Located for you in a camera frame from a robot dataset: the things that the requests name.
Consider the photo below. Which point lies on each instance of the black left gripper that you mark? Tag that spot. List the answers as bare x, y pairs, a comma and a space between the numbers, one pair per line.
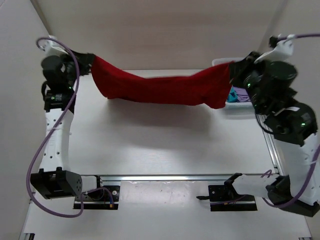
85, 60

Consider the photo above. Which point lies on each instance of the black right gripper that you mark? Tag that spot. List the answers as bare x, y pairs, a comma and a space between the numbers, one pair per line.
236, 68

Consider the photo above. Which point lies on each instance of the red t shirt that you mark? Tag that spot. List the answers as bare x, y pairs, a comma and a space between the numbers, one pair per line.
210, 86

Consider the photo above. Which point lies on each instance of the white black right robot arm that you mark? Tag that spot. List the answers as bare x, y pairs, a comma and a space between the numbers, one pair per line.
292, 124

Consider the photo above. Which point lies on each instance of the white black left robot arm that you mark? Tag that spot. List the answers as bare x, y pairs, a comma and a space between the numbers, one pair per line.
54, 178

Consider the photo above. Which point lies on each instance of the teal t shirt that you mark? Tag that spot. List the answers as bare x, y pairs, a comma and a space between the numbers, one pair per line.
232, 97

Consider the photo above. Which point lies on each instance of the lilac t shirt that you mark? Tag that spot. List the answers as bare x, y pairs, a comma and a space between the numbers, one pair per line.
242, 95

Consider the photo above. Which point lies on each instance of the white plastic laundry basket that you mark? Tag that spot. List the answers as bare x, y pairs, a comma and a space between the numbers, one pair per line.
235, 108

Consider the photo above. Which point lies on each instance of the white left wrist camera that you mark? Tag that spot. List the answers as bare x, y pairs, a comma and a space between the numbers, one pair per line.
51, 48

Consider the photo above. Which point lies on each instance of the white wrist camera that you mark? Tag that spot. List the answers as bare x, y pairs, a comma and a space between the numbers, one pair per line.
51, 48
282, 49

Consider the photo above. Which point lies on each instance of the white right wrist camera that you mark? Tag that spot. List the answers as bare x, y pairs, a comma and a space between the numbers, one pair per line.
282, 49

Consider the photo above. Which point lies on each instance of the aluminium table frame rail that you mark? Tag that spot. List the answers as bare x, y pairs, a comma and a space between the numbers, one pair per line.
165, 177

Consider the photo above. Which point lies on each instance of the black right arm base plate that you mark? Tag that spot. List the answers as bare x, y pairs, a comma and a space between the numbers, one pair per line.
224, 198

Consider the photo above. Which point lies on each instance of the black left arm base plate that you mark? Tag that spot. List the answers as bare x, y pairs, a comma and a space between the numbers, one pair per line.
100, 192

